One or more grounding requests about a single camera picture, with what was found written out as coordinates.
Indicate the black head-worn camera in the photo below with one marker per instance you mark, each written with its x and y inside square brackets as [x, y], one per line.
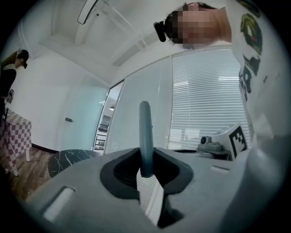
[160, 30]

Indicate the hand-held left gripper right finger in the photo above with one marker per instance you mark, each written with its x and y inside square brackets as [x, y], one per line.
[204, 182]

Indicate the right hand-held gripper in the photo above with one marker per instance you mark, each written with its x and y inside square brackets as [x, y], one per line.
[227, 136]

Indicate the person's head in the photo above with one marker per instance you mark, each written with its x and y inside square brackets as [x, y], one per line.
[200, 25]

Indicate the white window blinds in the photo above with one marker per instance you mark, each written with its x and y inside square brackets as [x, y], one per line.
[204, 95]

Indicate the black marble round table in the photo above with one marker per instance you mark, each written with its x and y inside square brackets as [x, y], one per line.
[68, 159]

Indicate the checkered tablecloth table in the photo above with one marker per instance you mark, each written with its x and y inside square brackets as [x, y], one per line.
[18, 134]

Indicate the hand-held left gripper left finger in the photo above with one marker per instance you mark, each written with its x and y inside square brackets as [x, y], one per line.
[91, 204]

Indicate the long ceiling lamp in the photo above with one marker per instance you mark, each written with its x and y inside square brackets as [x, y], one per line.
[86, 12]

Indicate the black shelf rack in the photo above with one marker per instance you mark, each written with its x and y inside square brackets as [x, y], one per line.
[102, 134]

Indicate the white printed T-shirt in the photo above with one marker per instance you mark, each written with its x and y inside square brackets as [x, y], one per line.
[268, 91]

